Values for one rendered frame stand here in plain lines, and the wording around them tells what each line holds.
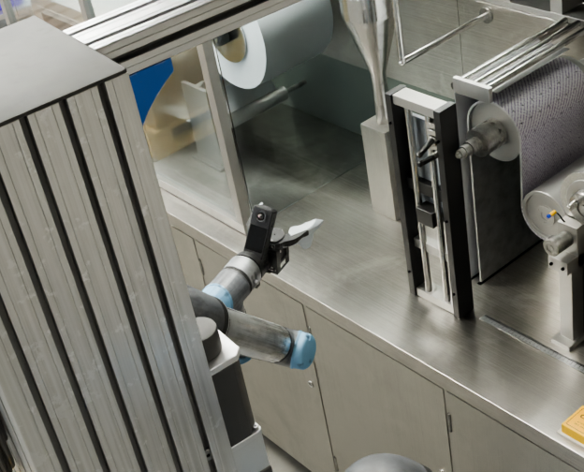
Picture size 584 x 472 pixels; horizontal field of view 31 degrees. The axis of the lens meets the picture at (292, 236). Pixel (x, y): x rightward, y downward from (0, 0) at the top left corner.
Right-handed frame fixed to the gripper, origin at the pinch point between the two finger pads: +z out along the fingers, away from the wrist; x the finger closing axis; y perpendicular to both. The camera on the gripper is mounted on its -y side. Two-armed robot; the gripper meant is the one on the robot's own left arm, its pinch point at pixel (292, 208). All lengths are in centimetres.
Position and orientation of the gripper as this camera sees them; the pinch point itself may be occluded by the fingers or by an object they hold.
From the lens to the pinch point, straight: 233.7
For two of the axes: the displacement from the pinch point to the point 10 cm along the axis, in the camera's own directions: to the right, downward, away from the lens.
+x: 8.8, 2.6, -4.0
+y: 0.4, 7.9, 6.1
